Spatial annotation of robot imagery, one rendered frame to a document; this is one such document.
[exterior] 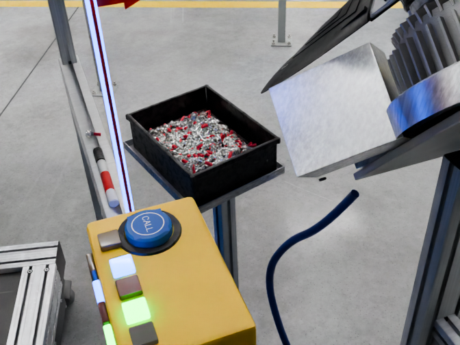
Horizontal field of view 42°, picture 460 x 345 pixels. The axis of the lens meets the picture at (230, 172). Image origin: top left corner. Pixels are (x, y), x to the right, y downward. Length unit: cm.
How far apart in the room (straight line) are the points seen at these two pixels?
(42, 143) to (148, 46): 93
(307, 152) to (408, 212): 141
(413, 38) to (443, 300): 50
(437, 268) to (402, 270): 99
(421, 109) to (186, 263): 33
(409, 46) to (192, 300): 40
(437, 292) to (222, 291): 63
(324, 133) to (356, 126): 4
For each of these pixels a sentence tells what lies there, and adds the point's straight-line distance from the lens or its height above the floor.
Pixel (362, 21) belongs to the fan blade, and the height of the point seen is 107.
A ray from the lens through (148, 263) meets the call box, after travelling 50.
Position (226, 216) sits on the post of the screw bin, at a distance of 102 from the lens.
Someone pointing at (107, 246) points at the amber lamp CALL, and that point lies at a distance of 51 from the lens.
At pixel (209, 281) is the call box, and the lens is 48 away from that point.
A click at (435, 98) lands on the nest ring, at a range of 67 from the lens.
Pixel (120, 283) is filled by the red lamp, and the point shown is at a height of 108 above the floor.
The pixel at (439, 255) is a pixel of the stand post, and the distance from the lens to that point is 98.
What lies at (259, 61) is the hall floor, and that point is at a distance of 305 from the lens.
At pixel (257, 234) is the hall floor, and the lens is 205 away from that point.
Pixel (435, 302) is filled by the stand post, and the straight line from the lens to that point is 107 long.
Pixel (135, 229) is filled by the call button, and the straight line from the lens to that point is 51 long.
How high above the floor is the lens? 143
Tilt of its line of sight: 38 degrees down
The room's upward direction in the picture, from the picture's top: 3 degrees counter-clockwise
